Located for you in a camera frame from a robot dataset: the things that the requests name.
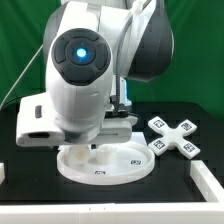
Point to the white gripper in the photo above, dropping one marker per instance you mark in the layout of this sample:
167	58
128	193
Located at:
38	125

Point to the white round table top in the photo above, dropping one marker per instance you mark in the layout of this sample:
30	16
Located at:
110	164

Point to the white cross-shaped table base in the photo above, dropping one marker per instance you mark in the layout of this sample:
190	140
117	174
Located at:
173	137

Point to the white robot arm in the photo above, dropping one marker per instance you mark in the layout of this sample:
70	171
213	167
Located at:
88	46

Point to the white left border block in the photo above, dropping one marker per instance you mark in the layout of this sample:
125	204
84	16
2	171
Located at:
2	173

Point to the white marker sheet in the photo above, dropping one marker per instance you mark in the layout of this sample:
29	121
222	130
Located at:
139	138

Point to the white front border rail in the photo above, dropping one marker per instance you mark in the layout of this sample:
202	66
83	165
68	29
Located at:
155	213

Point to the white border rail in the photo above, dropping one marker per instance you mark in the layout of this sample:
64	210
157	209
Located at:
208	185
155	213

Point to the white right border rail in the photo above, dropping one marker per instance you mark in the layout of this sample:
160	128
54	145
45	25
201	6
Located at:
208	185

